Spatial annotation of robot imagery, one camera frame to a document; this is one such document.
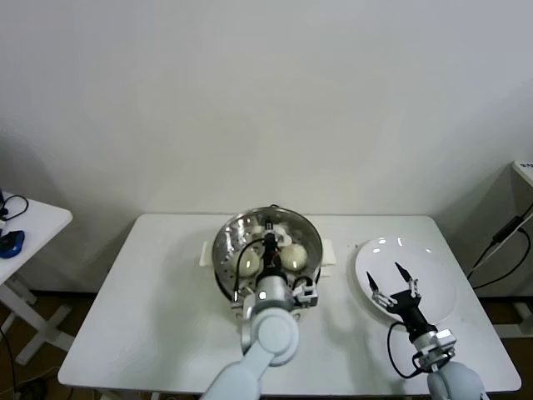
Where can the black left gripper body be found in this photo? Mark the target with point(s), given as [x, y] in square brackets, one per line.
[271, 252]

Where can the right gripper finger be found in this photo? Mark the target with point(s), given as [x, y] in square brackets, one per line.
[404, 274]
[373, 287]

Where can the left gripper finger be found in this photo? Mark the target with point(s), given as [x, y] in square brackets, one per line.
[275, 233]
[267, 227]

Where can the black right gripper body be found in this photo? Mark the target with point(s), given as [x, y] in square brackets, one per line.
[408, 310]

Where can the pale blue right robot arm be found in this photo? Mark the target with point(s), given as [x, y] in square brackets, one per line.
[451, 375]

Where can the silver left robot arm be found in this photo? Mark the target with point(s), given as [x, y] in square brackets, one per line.
[270, 333]

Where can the stainless steel steamer basket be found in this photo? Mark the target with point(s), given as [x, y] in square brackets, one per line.
[227, 288]

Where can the white round plate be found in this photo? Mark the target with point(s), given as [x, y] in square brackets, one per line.
[433, 283]

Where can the white electric cooking pot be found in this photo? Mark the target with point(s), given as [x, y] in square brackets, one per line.
[205, 255]

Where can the white folding side table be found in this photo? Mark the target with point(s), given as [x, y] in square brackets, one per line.
[37, 225]

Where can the blue handheld device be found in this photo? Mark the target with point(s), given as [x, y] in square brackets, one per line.
[10, 245]

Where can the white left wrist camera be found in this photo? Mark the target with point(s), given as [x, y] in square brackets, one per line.
[307, 291]

